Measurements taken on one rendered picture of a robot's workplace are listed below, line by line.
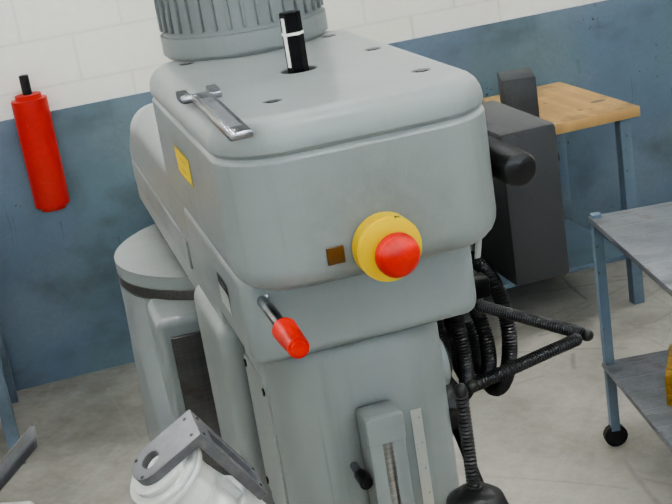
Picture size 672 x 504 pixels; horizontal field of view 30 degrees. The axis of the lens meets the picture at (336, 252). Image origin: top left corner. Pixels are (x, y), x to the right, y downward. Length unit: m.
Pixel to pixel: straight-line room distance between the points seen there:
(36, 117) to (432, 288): 4.21
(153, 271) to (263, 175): 0.76
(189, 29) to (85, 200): 4.16
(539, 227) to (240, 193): 0.64
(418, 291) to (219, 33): 0.39
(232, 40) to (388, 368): 0.41
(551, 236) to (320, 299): 0.52
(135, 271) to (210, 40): 0.51
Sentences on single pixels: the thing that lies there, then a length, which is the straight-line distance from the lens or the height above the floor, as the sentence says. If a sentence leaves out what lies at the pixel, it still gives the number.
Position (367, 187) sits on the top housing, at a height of 1.81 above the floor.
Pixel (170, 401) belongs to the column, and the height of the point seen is 1.40.
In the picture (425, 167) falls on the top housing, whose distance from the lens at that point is 1.11.
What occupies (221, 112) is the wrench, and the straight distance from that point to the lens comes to 1.10.
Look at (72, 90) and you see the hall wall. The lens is 5.51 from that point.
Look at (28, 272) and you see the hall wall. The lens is 5.66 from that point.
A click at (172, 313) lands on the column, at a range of 1.74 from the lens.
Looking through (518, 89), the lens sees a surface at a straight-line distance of 5.31.
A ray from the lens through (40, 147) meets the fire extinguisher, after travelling 5.39.
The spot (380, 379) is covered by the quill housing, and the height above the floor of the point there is 1.57.
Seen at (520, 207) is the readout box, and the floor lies 1.62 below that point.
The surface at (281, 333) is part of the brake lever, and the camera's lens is 1.10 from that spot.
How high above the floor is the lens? 2.10
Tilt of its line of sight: 18 degrees down
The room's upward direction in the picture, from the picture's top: 9 degrees counter-clockwise
